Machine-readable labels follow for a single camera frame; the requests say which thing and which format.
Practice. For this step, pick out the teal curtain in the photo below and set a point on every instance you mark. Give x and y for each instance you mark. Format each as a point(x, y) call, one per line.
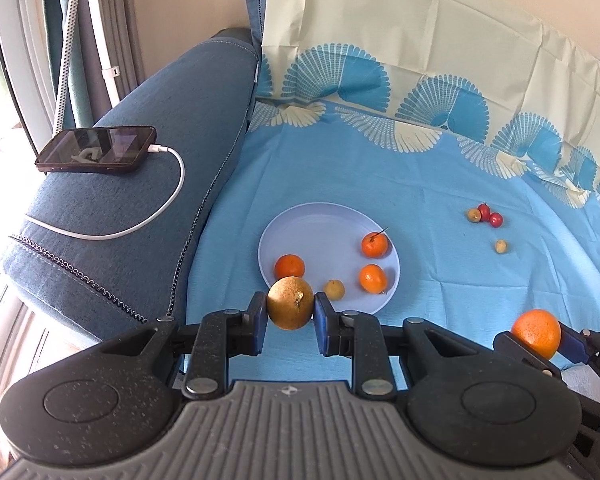
point(52, 10)

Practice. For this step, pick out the tan longan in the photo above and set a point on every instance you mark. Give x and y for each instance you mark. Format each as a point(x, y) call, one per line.
point(474, 215)
point(501, 246)
point(290, 302)
point(335, 289)

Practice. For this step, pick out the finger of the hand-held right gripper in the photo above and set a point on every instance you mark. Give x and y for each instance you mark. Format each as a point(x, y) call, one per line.
point(520, 352)
point(575, 345)

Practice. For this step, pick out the white window frame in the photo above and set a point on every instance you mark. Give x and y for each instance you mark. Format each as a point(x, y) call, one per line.
point(25, 35)

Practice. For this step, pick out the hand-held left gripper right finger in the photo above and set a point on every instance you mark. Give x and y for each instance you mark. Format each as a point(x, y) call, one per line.
point(325, 327)

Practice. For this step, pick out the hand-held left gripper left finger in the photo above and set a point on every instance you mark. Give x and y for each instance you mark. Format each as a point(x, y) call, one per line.
point(257, 325)

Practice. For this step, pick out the blue printed bed sheet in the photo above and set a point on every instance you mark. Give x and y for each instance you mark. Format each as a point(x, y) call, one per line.
point(380, 170)

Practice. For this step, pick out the small red crabapple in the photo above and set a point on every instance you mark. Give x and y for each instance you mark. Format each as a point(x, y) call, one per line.
point(496, 219)
point(484, 211)

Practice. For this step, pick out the blue fabric sofa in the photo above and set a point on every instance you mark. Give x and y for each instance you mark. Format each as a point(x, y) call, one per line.
point(180, 110)

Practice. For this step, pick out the pale blue round plate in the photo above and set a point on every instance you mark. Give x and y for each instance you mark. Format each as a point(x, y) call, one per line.
point(325, 240)

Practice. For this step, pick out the grey curtain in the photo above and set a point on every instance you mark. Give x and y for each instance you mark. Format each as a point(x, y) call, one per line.
point(127, 20)

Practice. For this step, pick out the small orange mandarin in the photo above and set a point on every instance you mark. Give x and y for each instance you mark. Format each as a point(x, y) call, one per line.
point(372, 278)
point(536, 332)
point(289, 266)

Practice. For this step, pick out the orange mandarin with stem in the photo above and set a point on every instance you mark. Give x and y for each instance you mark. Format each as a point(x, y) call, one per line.
point(374, 245)

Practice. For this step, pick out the black smartphone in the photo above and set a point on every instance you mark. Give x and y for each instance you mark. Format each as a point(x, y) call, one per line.
point(95, 150)

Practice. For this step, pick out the white steamer hanger stand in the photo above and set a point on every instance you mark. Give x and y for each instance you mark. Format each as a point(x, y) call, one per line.
point(111, 71)

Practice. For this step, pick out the blue sofa back cushion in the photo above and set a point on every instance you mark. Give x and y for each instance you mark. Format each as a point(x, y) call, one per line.
point(252, 10)

